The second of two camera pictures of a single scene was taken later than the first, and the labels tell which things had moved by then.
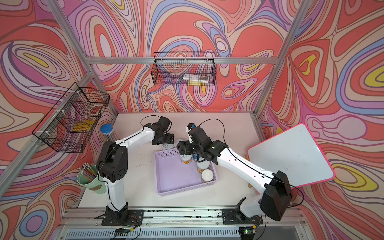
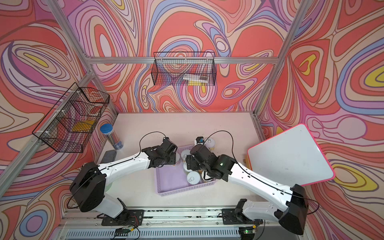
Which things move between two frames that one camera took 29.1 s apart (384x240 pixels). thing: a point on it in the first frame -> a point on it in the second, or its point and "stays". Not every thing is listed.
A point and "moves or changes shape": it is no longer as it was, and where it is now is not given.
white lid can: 167,146 moves or changes shape
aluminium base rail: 177,223 stays
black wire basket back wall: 186,68 stays
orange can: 207,175 stays
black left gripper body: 165,138 -> 170,159
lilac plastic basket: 173,177 stays
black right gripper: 184,145 -> 192,163
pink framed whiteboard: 296,151 stays
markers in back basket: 196,79 stays
